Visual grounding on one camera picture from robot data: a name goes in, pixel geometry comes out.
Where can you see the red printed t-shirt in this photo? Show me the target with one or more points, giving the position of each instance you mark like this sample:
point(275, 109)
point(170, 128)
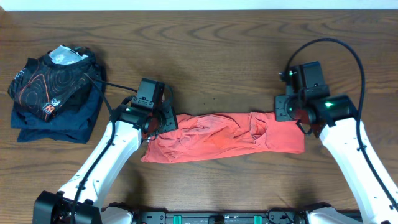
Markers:
point(216, 136)

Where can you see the navy blue folded shirt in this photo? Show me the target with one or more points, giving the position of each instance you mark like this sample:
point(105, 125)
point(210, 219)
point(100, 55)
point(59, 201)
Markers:
point(70, 125)

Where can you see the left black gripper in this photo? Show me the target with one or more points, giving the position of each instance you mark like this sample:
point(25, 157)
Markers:
point(172, 123)

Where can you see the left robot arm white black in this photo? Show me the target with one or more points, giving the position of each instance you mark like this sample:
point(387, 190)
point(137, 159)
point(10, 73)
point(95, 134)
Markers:
point(141, 117)

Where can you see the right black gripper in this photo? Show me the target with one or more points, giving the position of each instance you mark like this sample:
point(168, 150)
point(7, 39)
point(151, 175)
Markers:
point(280, 114)

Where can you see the black orange patterned folded shirt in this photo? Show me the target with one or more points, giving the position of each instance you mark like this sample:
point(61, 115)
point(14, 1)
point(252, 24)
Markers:
point(55, 82)

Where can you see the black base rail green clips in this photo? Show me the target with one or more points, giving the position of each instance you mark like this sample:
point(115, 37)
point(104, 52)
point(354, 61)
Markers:
point(321, 213)

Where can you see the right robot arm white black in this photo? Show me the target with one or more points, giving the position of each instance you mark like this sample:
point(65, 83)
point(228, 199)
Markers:
point(334, 121)

